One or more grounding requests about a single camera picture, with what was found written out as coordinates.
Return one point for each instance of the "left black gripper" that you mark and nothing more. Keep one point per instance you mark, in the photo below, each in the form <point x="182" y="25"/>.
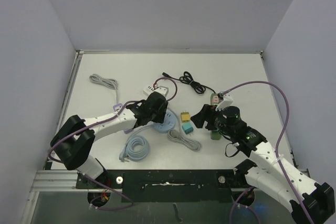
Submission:
<point x="159" y="118"/>

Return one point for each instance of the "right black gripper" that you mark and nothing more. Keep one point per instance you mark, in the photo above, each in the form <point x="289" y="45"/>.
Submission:
<point x="210" y="118"/>

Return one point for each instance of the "yellow charger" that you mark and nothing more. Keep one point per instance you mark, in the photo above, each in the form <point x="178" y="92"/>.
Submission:
<point x="185" y="116"/>

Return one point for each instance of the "teal charger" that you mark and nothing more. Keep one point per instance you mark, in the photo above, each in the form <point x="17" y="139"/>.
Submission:
<point x="187" y="128"/>

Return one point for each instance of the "pink charger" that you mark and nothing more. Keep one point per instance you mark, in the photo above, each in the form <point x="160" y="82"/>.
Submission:
<point x="215" y="99"/>

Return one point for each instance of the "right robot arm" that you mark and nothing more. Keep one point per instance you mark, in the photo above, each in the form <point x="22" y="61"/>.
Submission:
<point x="302" y="196"/>

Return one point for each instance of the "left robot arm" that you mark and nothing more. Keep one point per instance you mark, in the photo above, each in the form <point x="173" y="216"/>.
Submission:
<point x="74" y="140"/>

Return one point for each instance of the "white power strip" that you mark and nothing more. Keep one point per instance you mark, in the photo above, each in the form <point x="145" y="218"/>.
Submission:
<point x="148" y="90"/>

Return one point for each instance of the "round blue power strip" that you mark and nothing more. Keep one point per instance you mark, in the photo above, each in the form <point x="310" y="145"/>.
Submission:
<point x="170" y="120"/>

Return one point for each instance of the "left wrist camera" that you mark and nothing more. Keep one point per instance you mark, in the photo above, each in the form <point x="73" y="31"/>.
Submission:
<point x="162" y="90"/>

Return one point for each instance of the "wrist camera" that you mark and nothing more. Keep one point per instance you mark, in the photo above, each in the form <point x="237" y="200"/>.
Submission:
<point x="225" y="100"/>
<point x="162" y="90"/>

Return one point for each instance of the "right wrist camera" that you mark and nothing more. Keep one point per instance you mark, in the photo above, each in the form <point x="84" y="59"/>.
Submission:
<point x="225" y="100"/>

